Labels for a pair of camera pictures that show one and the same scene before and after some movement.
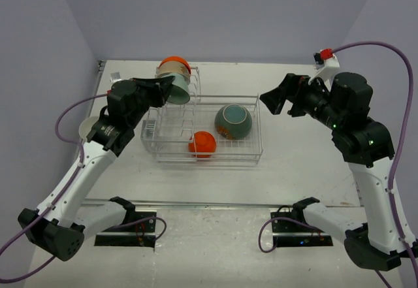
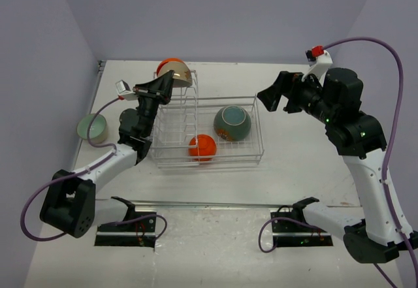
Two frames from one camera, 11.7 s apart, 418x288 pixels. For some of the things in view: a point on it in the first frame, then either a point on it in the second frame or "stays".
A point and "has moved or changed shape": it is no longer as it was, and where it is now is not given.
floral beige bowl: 172,66 stays
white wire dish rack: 223,128 stays
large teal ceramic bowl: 233,121 stays
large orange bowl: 175,58 has moved or changed shape
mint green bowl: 179,91 -> 98,130
